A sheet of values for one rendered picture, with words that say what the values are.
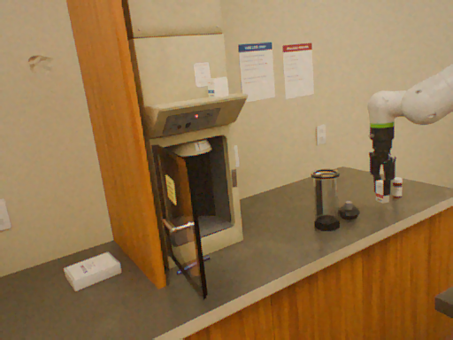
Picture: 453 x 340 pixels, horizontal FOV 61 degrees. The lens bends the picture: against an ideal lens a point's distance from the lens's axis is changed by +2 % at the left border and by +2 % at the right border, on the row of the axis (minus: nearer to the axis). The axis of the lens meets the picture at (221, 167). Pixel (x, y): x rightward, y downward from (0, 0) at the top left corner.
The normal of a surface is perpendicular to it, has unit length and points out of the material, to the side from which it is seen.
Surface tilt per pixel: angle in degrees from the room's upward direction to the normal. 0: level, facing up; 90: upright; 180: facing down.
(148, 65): 90
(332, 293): 90
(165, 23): 90
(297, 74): 90
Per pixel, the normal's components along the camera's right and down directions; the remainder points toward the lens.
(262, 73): 0.53, 0.16
